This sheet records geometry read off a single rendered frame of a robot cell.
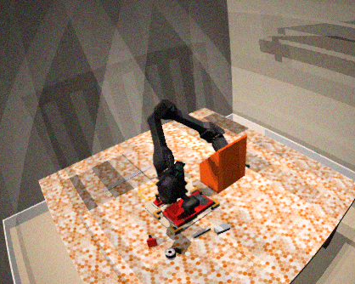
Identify black toy tyre with grey hub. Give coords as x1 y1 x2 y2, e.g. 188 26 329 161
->
165 248 176 258

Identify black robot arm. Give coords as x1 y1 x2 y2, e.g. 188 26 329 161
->
147 99 229 204

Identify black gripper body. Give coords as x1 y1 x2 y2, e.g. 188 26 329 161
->
176 180 200 211

